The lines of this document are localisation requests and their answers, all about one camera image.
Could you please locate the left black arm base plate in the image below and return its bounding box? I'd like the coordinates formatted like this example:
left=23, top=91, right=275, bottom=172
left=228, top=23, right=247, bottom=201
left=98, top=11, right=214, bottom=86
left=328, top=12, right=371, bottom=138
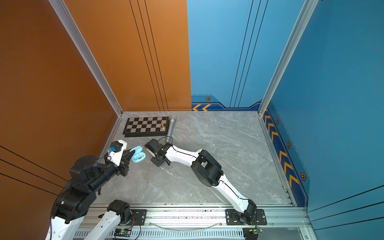
left=103, top=209, right=148, bottom=227

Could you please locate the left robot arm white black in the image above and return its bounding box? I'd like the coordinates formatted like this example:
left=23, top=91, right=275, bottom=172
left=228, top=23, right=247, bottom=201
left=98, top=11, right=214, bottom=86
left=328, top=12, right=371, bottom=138
left=46, top=150, right=135, bottom=240

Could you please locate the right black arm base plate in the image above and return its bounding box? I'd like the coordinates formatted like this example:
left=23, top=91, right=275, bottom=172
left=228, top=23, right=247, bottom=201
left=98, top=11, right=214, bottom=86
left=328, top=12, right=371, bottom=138
left=225, top=209, right=268, bottom=226

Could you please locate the aluminium corner post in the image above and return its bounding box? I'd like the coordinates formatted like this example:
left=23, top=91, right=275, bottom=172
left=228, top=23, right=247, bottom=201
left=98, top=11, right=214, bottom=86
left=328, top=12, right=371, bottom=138
left=49, top=0, right=123, bottom=117
left=258, top=0, right=319, bottom=117

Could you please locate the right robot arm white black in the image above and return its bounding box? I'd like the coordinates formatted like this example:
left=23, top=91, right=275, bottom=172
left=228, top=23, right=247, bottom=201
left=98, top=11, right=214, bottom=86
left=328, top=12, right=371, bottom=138
left=145, top=139, right=257, bottom=225

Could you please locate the green circuit board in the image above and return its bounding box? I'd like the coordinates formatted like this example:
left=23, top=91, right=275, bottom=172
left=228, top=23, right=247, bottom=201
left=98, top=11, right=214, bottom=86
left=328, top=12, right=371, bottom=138
left=249, top=228, right=264, bottom=235
left=113, top=228, right=132, bottom=239

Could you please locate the right aluminium corner post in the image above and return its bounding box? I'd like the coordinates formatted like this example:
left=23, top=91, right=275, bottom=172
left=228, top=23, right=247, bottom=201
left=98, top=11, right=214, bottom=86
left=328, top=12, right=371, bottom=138
left=258, top=0, right=319, bottom=117

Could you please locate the aluminium front rail frame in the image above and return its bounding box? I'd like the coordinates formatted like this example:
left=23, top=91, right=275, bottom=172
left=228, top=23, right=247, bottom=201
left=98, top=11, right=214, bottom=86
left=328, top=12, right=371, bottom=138
left=72, top=204, right=316, bottom=240

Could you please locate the silver microphone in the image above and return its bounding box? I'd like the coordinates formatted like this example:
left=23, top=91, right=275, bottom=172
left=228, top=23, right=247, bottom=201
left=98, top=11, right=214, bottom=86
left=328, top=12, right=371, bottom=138
left=166, top=117, right=176, bottom=143

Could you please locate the right green circuit board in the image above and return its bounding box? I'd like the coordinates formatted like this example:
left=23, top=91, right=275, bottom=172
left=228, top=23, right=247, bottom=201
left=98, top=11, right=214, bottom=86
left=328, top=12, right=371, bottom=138
left=249, top=228, right=264, bottom=235

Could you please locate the left green circuit board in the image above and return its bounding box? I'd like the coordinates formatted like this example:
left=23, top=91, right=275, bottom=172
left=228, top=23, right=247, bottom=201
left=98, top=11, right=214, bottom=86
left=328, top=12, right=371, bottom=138
left=113, top=228, right=132, bottom=239

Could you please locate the blue earbud charging case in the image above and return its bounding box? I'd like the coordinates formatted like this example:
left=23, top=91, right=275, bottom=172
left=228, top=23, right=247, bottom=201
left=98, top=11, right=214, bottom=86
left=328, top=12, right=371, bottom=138
left=130, top=146, right=146, bottom=163

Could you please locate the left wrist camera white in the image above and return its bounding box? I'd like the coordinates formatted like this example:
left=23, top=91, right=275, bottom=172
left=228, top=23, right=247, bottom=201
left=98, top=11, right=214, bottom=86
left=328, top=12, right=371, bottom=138
left=107, top=140, right=127, bottom=167

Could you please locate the left aluminium corner post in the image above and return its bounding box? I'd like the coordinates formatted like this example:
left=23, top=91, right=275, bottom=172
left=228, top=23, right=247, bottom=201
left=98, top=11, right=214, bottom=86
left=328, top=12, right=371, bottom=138
left=49, top=0, right=123, bottom=117

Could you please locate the black white chessboard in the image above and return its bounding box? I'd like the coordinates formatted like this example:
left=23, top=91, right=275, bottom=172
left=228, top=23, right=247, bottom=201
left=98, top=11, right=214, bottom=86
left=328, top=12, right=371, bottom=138
left=123, top=117, right=169, bottom=138

